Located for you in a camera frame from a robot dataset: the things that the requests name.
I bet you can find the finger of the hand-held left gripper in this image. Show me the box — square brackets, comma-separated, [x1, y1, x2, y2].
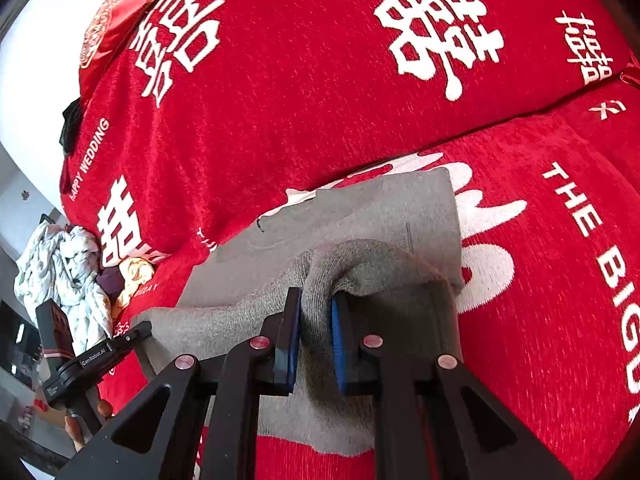
[132, 342, 158, 383]

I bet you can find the grey knit sweater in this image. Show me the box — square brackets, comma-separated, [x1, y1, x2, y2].
[120, 167, 466, 458]

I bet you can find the red embroidered pillow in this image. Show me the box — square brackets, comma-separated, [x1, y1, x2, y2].
[77, 0, 166, 106]

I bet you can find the black cloth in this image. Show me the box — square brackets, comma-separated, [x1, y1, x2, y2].
[59, 99, 83, 153]

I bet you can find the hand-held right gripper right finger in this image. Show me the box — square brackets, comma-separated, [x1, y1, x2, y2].
[330, 292, 573, 480]

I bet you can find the dark purple cloth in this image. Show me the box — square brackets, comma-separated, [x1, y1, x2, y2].
[97, 265, 126, 301]

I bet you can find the pale blue patterned cloth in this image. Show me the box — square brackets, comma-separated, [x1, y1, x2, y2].
[14, 222, 113, 356]

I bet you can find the red printed bed blanket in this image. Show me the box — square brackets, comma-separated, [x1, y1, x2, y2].
[97, 77, 640, 480]

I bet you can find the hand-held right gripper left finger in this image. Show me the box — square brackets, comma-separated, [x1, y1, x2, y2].
[55, 287, 306, 480]

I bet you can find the folded red printed quilt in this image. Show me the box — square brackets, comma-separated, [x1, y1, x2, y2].
[57, 0, 633, 266]

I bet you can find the person's left hand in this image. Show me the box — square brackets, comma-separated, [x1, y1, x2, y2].
[64, 399, 112, 453]

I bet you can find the dark cabinet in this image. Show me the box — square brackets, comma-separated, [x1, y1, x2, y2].
[0, 300, 43, 391]

